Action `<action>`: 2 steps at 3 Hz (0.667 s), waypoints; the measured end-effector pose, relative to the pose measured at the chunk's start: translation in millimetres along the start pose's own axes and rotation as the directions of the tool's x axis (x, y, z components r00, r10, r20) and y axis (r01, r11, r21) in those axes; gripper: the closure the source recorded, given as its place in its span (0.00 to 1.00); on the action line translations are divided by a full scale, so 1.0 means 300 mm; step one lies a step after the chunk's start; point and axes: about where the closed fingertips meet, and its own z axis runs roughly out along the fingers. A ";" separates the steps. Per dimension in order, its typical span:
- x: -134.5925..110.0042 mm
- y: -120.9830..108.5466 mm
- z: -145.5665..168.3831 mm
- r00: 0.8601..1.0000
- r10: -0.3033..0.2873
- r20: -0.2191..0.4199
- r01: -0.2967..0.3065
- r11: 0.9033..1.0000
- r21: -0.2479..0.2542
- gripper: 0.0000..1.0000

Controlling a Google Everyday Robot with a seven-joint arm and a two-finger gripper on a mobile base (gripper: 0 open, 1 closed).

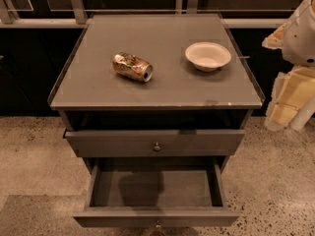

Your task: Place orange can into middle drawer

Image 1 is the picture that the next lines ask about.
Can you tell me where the white paper bowl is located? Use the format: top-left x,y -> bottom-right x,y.
185,42 -> 231,72

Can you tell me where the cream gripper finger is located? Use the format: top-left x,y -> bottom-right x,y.
265,66 -> 315,131
262,25 -> 284,49

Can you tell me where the grey top drawer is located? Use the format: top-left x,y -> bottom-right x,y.
65,130 -> 244,157

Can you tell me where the orange crushed soda can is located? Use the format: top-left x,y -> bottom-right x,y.
112,52 -> 154,83

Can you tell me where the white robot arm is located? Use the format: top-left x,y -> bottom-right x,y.
262,0 -> 315,131

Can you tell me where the grey drawer cabinet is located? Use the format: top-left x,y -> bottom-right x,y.
47,13 -> 266,175

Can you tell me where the grey open middle drawer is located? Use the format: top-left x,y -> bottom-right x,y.
73,157 -> 239,227

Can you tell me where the metal railing frame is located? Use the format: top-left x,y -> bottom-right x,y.
0,0 -> 303,29

